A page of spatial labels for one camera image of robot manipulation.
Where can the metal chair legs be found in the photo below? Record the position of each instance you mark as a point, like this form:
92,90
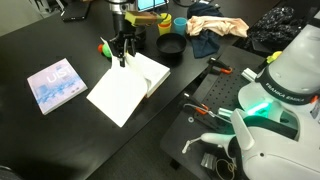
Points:
50,5

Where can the dark blue cloth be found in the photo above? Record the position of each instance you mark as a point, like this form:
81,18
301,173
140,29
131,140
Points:
205,45

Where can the peach cloth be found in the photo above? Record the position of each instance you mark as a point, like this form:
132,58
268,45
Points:
216,25

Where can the olive wrist camera box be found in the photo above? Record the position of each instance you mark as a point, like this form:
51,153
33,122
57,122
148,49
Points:
143,19

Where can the blue plastic cup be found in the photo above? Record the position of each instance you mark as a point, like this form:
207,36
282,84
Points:
180,28

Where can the small red ball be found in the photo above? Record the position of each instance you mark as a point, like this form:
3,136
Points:
99,48

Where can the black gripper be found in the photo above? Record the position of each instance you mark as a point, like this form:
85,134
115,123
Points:
121,38

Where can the black speckled cloth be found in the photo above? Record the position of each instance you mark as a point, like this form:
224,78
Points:
276,23

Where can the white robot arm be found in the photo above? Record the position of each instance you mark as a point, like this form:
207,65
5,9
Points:
286,73

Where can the silver metal block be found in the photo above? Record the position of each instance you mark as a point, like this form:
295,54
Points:
248,75

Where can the green ball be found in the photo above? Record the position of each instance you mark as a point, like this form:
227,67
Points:
106,50

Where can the tan rubber band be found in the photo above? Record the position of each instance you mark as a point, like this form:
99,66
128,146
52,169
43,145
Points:
230,165

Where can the yellow green object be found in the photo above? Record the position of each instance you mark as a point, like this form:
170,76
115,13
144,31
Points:
275,56

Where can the black perforated mount board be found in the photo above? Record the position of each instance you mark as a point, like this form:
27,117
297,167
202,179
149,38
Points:
230,86

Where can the small clear plastic bag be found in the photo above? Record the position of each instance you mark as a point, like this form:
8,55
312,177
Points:
208,161

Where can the black flat device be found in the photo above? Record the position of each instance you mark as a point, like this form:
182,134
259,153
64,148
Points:
76,11

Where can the orange plastic cup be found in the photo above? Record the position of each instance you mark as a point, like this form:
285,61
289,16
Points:
165,24

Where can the dark grey rounded object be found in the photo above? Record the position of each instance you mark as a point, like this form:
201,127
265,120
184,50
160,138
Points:
8,174

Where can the blue and white book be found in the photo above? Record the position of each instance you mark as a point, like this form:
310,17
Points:
56,85

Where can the small metal washer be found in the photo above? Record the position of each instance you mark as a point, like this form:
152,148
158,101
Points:
190,117

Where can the yellow plastic cup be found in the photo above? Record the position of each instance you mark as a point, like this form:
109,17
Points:
164,31
166,18

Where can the large black bowl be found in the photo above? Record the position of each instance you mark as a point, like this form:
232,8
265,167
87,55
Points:
171,45

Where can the brown hardcover book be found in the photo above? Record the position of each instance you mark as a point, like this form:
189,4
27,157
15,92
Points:
116,93

